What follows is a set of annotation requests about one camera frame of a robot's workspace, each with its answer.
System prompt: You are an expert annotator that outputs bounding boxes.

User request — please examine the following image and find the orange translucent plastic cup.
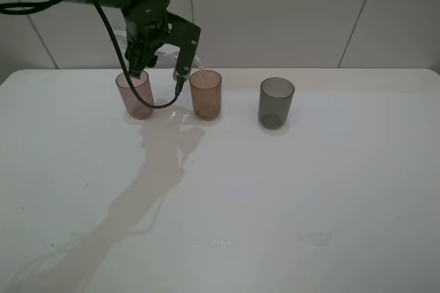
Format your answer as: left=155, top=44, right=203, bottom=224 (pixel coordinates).
left=189, top=69, right=222, bottom=121

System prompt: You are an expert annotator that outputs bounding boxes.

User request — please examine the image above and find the clear plastic water bottle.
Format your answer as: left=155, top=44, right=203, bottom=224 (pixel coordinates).
left=113, top=25, right=179, bottom=71

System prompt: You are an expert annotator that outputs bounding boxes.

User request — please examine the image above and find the pink translucent plastic cup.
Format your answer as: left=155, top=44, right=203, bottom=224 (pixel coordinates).
left=115, top=71, right=154, bottom=120

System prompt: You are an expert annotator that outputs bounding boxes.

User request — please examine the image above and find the grey translucent plastic cup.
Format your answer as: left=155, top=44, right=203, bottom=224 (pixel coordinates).
left=258, top=77, right=295, bottom=130

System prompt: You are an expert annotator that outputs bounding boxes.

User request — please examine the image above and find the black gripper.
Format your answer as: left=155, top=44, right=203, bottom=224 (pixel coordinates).
left=122, top=0, right=169, bottom=78

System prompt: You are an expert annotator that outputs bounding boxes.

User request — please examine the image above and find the black cable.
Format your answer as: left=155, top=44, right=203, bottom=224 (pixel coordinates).
left=0, top=0, right=188, bottom=109

